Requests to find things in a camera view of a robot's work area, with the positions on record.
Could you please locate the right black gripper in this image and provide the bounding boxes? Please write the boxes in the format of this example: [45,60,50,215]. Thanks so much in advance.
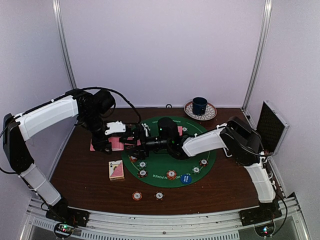
[119,128,171,160]

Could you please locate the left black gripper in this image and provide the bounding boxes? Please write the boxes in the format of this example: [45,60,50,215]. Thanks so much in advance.
[80,110,112,155]

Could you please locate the dealt red card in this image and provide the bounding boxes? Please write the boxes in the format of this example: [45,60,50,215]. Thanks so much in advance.
[89,140,96,152]
[177,126,183,136]

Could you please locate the orange chips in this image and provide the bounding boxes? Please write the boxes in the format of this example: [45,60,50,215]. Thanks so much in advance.
[129,156,138,162]
[166,170,177,180]

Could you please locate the dark chips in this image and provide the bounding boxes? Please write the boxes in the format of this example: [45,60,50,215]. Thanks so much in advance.
[137,169,148,178]
[199,159,209,167]

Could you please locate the dealt red card top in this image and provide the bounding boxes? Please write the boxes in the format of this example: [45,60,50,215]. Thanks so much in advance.
[177,126,183,136]

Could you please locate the orange poker chip stack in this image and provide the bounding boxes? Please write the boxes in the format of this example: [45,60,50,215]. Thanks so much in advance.
[132,191,143,201]

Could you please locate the dark red poker chip stack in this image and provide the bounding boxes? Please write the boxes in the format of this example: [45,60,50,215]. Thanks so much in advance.
[154,191,165,201]

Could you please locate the blue small blind button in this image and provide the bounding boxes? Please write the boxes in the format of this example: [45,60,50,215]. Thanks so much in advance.
[180,174,192,185]

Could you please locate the red backed card deck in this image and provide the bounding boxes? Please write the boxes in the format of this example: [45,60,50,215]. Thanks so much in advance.
[108,136,134,152]

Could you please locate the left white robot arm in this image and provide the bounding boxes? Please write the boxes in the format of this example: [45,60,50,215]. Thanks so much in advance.
[2,88,126,222]

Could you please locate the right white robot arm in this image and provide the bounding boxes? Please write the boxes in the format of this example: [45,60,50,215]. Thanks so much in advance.
[125,117,276,221]

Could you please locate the round green poker mat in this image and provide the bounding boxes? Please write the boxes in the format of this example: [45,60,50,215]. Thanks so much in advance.
[120,115,217,188]

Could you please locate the dark blue mug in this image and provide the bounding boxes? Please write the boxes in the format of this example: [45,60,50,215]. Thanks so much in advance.
[192,97,208,116]

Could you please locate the patterned ceramic saucer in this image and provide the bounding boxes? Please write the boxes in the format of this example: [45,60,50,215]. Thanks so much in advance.
[183,101,217,121]

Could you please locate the aluminium poker chip case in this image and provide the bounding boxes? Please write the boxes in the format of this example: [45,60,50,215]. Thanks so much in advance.
[222,100,291,166]

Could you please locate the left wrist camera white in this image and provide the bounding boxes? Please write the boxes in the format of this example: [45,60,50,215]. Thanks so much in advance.
[104,121,126,136]

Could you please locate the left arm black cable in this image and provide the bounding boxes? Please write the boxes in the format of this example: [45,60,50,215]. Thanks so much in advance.
[74,86,142,125]

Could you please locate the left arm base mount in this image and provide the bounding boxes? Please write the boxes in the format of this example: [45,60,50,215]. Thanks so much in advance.
[45,207,90,227]

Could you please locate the left aluminium frame post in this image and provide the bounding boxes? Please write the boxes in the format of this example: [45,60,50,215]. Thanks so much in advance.
[52,0,79,90]

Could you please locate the aluminium frame post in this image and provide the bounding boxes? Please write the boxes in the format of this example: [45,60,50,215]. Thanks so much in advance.
[241,0,273,112]
[52,0,79,90]

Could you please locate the front aluminium rail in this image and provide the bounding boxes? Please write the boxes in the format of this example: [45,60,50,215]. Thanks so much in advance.
[17,197,312,240]

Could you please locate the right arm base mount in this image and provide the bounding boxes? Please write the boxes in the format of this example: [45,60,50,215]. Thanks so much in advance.
[239,207,283,226]

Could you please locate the right aluminium frame post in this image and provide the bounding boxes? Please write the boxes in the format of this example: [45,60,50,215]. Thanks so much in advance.
[241,0,273,112]

